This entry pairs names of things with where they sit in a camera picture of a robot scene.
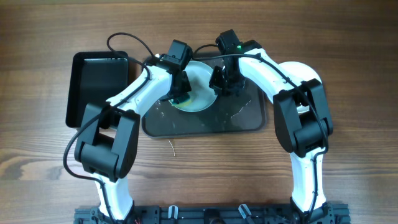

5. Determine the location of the blue and yellow sponge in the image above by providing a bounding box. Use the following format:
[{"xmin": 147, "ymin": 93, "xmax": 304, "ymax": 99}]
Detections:
[{"xmin": 169, "ymin": 93, "xmax": 192, "ymax": 107}]

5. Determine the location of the light blue plate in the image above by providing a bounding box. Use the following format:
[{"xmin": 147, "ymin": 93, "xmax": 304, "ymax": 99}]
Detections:
[{"xmin": 176, "ymin": 60, "xmax": 217, "ymax": 113}]

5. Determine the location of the white plate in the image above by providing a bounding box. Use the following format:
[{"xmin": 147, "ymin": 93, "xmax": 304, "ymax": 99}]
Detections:
[{"xmin": 267, "ymin": 62, "xmax": 322, "ymax": 103}]

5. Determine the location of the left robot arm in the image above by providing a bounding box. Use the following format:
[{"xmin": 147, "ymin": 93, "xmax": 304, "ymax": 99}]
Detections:
[{"xmin": 69, "ymin": 58, "xmax": 191, "ymax": 223}]

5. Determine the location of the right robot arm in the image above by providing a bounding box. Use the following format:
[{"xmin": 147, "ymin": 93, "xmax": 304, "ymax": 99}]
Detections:
[{"xmin": 210, "ymin": 39, "xmax": 333, "ymax": 223}]

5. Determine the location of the dark grey serving tray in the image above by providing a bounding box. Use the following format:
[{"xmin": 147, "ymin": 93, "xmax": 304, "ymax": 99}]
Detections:
[{"xmin": 140, "ymin": 51, "xmax": 267, "ymax": 139}]

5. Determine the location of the black water tray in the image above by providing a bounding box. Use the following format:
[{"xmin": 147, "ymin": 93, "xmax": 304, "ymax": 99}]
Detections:
[{"xmin": 65, "ymin": 52, "xmax": 129, "ymax": 128}]

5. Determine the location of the left black cable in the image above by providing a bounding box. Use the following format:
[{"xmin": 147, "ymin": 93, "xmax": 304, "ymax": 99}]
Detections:
[{"xmin": 62, "ymin": 32, "xmax": 156, "ymax": 222}]

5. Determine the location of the black cable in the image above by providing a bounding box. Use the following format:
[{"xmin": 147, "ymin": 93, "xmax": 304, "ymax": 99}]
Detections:
[
  {"xmin": 191, "ymin": 43, "xmax": 329, "ymax": 218},
  {"xmin": 62, "ymin": 32, "xmax": 156, "ymax": 222}
]

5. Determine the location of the right black cable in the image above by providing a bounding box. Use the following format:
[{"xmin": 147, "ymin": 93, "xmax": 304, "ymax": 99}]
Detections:
[{"xmin": 191, "ymin": 43, "xmax": 329, "ymax": 218}]

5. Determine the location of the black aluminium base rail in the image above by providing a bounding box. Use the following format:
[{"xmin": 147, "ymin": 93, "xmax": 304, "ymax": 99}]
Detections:
[{"xmin": 73, "ymin": 202, "xmax": 351, "ymax": 224}]

